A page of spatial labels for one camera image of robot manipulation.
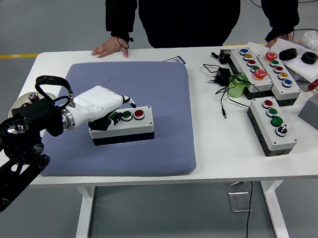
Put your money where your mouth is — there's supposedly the clear plastic bag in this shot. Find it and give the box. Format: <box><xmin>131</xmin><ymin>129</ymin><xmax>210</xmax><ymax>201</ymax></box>
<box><xmin>291</xmin><ymin>30</ymin><xmax>318</xmax><ymax>55</ymax></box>

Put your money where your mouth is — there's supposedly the black power adapter with cord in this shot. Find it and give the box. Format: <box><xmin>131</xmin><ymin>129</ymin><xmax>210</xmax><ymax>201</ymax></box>
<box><xmin>203</xmin><ymin>60</ymin><xmax>262</xmax><ymax>120</ymax></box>

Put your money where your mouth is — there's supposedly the blue-grey textured mat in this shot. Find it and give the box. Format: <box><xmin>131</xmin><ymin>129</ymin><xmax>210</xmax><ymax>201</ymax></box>
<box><xmin>34</xmin><ymin>56</ymin><xmax>198</xmax><ymax>185</ymax></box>

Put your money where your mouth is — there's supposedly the grey four-button control box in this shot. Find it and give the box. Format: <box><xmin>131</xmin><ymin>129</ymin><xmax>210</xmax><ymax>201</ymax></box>
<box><xmin>87</xmin><ymin>105</ymin><xmax>156</xmax><ymax>147</ymax></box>
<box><xmin>246</xmin><ymin>95</ymin><xmax>299</xmax><ymax>159</ymax></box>

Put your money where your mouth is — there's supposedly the long black floor cable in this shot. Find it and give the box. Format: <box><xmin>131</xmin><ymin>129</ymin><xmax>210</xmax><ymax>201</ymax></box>
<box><xmin>245</xmin><ymin>0</ymin><xmax>318</xmax><ymax>38</ymax></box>

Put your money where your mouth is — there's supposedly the small black device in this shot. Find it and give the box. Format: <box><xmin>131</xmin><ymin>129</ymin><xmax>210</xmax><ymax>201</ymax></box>
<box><xmin>210</xmin><ymin>48</ymin><xmax>234</xmax><ymax>65</ymax></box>

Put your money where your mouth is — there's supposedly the person's right hand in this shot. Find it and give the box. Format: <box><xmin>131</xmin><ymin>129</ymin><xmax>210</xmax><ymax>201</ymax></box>
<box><xmin>90</xmin><ymin>36</ymin><xmax>130</xmax><ymax>60</ymax></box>

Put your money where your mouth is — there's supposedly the white table leg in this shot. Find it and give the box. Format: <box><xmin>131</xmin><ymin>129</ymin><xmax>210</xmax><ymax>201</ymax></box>
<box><xmin>68</xmin><ymin>186</ymin><xmax>99</xmax><ymax>238</ymax></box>
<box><xmin>260</xmin><ymin>180</ymin><xmax>291</xmax><ymax>238</ymax></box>

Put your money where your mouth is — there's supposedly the grey five-button control box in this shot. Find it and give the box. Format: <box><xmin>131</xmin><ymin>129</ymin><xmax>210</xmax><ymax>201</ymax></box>
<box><xmin>255</xmin><ymin>46</ymin><xmax>302</xmax><ymax>108</ymax></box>
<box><xmin>229</xmin><ymin>46</ymin><xmax>274</xmax><ymax>95</ymax></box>

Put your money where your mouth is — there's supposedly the black foam ring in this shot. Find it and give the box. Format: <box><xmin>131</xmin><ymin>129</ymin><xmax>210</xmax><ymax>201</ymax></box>
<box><xmin>278</xmin><ymin>47</ymin><xmax>298</xmax><ymax>61</ymax></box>
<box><xmin>300</xmin><ymin>51</ymin><xmax>318</xmax><ymax>65</ymax></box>

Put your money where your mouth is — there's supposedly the purple label card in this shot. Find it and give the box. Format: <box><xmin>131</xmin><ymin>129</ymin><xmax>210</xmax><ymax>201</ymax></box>
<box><xmin>162</xmin><ymin>55</ymin><xmax>186</xmax><ymax>67</ymax></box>

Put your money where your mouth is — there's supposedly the translucent white tape roll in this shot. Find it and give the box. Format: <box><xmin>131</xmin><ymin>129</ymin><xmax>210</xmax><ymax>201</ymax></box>
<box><xmin>10</xmin><ymin>90</ymin><xmax>58</xmax><ymax>118</ymax></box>

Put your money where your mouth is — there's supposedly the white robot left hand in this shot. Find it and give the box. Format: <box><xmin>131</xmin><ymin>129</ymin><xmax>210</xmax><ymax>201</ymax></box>
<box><xmin>65</xmin><ymin>83</ymin><xmax>139</xmax><ymax>134</ymax></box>

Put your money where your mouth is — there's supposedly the person's left hand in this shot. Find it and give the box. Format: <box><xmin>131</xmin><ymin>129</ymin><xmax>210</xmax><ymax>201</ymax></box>
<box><xmin>265</xmin><ymin>34</ymin><xmax>290</xmax><ymax>49</ymax></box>

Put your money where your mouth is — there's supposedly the person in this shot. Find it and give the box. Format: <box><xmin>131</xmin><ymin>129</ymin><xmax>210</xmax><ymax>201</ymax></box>
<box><xmin>103</xmin><ymin>0</ymin><xmax>302</xmax><ymax>53</ymax></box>

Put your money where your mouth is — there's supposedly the grey block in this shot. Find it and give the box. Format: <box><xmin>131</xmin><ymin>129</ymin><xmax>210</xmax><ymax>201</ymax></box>
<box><xmin>296</xmin><ymin>87</ymin><xmax>318</xmax><ymax>136</ymax></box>

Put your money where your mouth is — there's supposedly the clear floor plate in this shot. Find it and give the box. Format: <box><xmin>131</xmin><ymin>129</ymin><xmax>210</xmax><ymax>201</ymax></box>
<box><xmin>226</xmin><ymin>180</ymin><xmax>254</xmax><ymax>214</ymax></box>

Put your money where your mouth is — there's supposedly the green tape roll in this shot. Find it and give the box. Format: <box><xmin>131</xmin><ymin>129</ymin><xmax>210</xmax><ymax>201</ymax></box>
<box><xmin>227</xmin><ymin>73</ymin><xmax>252</xmax><ymax>99</ymax></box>

